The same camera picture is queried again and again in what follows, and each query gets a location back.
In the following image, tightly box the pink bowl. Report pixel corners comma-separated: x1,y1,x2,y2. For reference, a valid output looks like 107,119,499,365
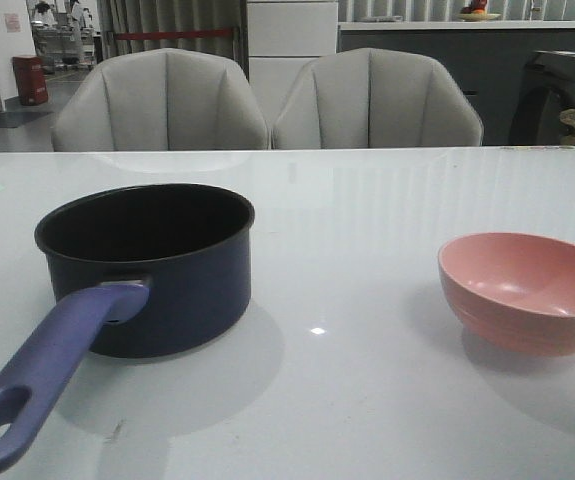
438,232,575,356

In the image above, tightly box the dark blue saucepan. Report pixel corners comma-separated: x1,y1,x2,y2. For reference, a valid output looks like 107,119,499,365
0,184,255,473

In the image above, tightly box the right grey upholstered chair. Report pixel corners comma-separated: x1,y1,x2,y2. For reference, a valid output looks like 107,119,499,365
272,48,484,150

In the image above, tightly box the grey upholstered chair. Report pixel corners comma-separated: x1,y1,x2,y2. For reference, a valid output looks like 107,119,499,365
272,48,484,150
51,48,270,152

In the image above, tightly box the left grey upholstered chair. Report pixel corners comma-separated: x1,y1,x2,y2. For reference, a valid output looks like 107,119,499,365
51,48,270,152

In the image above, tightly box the white refrigerator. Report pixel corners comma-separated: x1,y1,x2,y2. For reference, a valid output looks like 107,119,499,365
246,1,338,124

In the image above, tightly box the red barrier belt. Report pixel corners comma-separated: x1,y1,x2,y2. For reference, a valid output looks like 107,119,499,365
113,28,236,41

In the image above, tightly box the grey kitchen counter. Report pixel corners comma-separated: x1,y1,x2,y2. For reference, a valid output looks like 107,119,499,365
339,20,575,145

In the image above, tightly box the grey curtain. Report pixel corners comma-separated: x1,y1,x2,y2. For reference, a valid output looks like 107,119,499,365
98,0,249,71

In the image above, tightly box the fruit plate on counter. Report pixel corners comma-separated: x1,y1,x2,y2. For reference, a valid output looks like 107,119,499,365
457,0,501,22

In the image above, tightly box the red trash bin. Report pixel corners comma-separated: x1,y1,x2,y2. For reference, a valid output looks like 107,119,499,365
12,55,48,106

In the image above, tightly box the dark appliance with glass door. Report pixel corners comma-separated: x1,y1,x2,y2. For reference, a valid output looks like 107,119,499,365
508,51,575,145

